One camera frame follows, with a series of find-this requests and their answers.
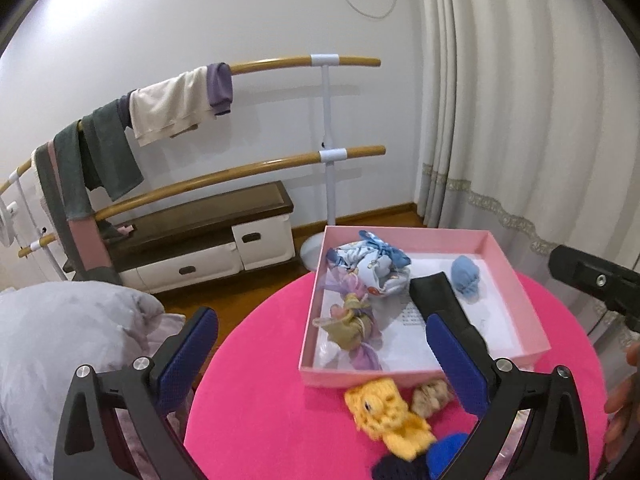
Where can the white curtain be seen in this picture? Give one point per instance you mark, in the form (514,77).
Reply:
(530,127)

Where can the cream garment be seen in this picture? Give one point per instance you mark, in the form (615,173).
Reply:
(170,107)

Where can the yellow crochet toy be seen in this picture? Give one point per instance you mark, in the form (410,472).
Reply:
(379,411)

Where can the grey quilt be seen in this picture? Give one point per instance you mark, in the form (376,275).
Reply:
(50,329)

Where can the pink round tablecloth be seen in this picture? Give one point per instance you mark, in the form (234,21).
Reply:
(252,417)

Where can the person's right hand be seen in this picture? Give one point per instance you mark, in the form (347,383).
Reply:
(619,405)

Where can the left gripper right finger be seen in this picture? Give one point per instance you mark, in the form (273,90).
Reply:
(554,443)

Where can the pink cardboard box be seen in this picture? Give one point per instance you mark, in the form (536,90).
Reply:
(502,313)

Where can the navy crochet item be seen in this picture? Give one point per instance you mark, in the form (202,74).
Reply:
(392,467)

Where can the wooden barre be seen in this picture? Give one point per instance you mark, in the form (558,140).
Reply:
(81,239)
(275,65)

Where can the royal blue knitted cloth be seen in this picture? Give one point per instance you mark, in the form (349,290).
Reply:
(441,453)

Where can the beige floral scrunchie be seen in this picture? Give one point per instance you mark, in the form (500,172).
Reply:
(431,397)

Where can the white small fan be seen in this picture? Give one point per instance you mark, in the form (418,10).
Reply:
(7,228)

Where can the grey pink yoga mat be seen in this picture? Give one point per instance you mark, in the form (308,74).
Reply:
(62,181)

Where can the lower wooden barre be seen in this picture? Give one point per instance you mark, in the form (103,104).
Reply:
(81,239)

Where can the dark wood bench cabinet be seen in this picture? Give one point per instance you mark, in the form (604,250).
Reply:
(214,237)

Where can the white printed paper sheet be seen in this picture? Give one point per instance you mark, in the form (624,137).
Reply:
(440,311)

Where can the light blue sock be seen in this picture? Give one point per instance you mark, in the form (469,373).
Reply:
(465,277)

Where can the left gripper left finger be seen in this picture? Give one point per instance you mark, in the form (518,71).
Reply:
(90,442)

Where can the white barre stand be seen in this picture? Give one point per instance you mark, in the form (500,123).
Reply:
(310,250)

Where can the black rectangular case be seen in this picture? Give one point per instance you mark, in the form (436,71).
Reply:
(446,323)

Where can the dark green towel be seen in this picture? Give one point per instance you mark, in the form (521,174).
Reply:
(107,159)

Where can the patterned white blue cloth bundle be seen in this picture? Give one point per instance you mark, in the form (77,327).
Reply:
(383,269)

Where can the upper wooden barre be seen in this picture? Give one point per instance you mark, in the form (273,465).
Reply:
(275,65)

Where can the purple garment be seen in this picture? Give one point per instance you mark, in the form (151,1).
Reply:
(219,88)

